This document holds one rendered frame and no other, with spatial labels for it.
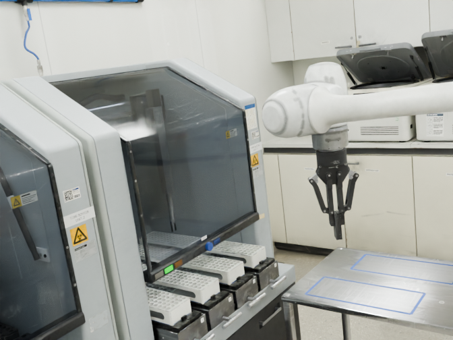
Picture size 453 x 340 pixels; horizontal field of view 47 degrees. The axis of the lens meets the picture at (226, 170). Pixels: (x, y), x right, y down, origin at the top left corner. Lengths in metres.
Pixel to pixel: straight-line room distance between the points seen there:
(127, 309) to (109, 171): 0.41
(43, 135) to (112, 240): 0.35
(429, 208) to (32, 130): 2.79
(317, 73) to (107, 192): 0.66
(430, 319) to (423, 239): 2.18
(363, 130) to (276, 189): 0.88
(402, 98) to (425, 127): 2.46
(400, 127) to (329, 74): 2.37
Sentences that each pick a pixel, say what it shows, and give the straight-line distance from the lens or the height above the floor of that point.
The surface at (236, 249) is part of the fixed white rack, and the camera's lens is 2.07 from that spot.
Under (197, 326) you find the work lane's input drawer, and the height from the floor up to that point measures 0.78.
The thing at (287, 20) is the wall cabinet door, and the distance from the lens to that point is 4.21.
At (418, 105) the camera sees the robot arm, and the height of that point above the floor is 1.46.
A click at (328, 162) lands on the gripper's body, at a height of 1.32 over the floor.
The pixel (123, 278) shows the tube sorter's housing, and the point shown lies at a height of 1.01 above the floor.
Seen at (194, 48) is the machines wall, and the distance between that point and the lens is 3.54.
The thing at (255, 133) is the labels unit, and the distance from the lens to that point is 2.06.
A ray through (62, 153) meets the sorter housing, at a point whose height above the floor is 1.42.
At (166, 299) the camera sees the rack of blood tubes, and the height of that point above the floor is 0.86.
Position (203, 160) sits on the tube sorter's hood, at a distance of 1.78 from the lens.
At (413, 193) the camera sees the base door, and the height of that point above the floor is 0.56.
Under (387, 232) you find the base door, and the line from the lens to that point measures 3.85.
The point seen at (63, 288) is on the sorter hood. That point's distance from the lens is 1.44.
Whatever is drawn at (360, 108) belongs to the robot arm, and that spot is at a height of 1.47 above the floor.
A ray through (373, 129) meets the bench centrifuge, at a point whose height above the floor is 1.00.
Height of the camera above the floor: 1.61
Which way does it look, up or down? 12 degrees down
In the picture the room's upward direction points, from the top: 7 degrees counter-clockwise
